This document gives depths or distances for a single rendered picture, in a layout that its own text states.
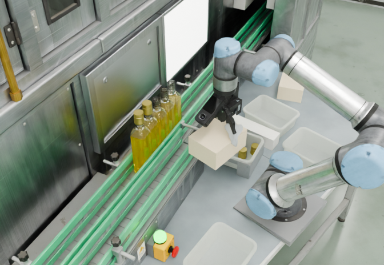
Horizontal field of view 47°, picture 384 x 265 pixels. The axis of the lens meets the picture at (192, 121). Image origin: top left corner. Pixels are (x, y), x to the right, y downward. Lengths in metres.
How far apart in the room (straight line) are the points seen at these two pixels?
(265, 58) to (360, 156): 0.36
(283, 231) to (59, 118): 0.87
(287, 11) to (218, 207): 1.07
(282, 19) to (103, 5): 1.12
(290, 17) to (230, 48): 1.08
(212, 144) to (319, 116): 0.89
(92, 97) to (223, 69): 0.45
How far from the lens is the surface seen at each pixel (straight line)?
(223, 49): 1.27
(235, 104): 1.41
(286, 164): 1.58
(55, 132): 1.46
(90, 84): 1.45
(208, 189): 1.80
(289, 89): 2.24
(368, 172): 1.23
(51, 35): 1.34
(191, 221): 1.70
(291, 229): 1.69
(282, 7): 2.31
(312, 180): 1.36
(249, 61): 1.26
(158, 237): 1.53
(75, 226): 1.51
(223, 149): 1.43
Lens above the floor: 2.10
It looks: 40 degrees down
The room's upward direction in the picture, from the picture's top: straight up
